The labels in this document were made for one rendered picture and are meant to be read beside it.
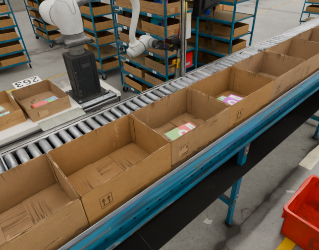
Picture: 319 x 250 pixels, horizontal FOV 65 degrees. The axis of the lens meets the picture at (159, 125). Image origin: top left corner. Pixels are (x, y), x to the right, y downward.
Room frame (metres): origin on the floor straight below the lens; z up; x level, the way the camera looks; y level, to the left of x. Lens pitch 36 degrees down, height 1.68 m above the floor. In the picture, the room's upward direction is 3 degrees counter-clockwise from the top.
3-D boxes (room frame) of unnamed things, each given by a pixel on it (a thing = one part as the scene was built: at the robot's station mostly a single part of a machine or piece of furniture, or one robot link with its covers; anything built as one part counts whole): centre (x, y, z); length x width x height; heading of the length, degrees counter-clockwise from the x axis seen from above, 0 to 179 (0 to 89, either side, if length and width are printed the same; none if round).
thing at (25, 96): (1.63, 0.86, 0.80); 0.38 x 0.28 x 0.10; 41
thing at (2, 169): (0.86, 0.78, 0.72); 0.52 x 0.05 x 0.05; 39
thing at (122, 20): (3.13, 0.20, 0.99); 0.40 x 0.30 x 0.10; 37
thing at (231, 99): (1.19, -0.42, 0.92); 0.16 x 0.11 x 0.07; 136
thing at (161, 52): (2.76, -0.10, 0.79); 0.40 x 0.30 x 0.10; 40
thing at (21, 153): (0.94, 0.68, 0.72); 0.52 x 0.05 x 0.05; 39
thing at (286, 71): (1.48, -0.71, 0.97); 0.39 x 0.29 x 0.17; 129
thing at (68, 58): (1.79, 0.56, 0.91); 0.26 x 0.26 x 0.33; 39
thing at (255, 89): (1.24, -0.41, 0.96); 0.39 x 0.29 x 0.17; 129
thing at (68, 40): (1.78, 0.59, 1.20); 0.22 x 0.18 x 0.06; 124
